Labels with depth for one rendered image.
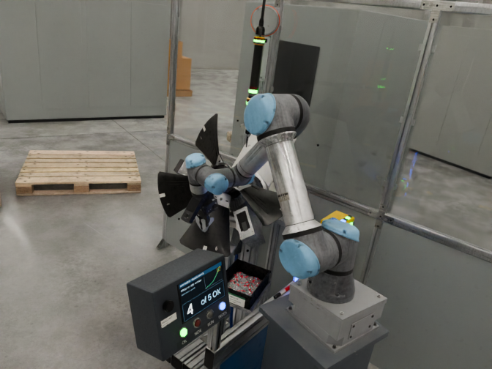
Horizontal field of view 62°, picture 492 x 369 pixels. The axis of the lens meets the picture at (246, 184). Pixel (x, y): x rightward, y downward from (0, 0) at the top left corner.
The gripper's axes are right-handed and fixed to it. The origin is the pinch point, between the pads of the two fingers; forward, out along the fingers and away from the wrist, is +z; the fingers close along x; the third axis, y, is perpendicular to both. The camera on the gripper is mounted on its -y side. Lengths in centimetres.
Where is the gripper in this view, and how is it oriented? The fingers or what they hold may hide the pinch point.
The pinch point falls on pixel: (203, 230)
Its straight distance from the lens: 172.3
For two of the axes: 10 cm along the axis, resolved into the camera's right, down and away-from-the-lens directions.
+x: -7.8, -3.3, 5.4
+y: 6.3, -4.9, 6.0
